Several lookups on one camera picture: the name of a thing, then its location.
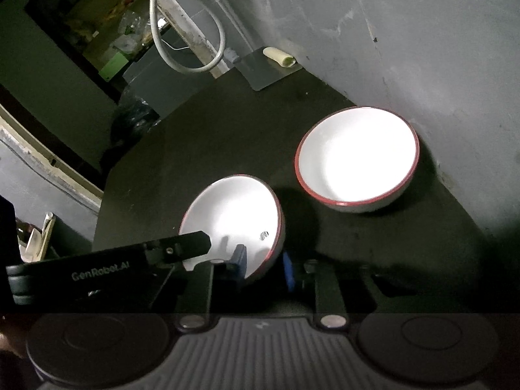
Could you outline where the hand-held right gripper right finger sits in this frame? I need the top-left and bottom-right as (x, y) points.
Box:
(281, 251), (391, 330)

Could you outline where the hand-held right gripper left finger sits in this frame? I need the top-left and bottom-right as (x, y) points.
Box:
(175, 244), (248, 330)

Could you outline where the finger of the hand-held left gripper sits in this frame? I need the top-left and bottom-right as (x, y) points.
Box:
(171, 231), (212, 263)

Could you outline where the white door frame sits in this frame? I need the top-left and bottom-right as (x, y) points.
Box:
(0, 0), (228, 212)

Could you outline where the cleaver with cream handle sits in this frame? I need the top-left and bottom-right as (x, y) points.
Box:
(240, 46), (304, 92)

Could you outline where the dark cabinet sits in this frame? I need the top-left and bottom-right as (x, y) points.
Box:
(122, 34), (212, 116)

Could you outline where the white bowl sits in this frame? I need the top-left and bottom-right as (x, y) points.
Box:
(295, 106), (420, 214)
(179, 175), (286, 286)

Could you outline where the white flexible hose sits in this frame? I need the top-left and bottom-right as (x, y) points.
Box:
(149, 0), (226, 74)

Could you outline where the thin white cable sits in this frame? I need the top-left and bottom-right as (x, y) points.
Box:
(156, 18), (189, 53)

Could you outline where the green box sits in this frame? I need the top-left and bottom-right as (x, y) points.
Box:
(99, 51), (131, 82)

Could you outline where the black plastic bag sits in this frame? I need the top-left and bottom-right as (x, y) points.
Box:
(110, 89), (161, 147)

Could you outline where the wooden shelf unit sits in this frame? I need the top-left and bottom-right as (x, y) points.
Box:
(16, 211), (58, 263)

